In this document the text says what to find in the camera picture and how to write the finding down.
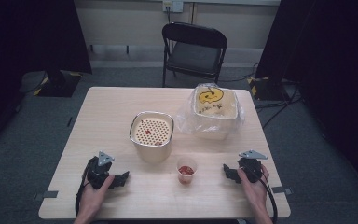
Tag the red food scraps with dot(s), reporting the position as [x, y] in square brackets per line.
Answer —
[186, 170]

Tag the cream bin with perforated strainer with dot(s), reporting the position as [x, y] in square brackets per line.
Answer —
[152, 143]

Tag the white wall outlet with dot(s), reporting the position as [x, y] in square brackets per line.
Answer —
[172, 5]

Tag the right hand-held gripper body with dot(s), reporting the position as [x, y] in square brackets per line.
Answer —
[251, 166]

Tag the grey table edge bracket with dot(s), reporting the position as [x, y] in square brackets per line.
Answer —
[47, 195]
[282, 190]

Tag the clear plastic cup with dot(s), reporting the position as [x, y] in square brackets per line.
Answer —
[186, 178]

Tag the person's right hand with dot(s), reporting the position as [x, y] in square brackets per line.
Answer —
[256, 194]

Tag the black stand base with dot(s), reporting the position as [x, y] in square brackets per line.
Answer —
[59, 84]
[268, 88]

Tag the person's left hand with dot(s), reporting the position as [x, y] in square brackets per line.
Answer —
[93, 199]

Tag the clear plastic bag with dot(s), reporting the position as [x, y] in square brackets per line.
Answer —
[186, 121]

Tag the black folding chair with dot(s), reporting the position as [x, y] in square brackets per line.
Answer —
[195, 56]

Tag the black curtain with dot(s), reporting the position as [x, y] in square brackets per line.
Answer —
[332, 62]
[28, 34]

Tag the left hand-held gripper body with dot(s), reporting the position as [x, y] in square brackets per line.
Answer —
[97, 174]

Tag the small red food piece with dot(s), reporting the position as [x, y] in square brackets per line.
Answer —
[147, 131]

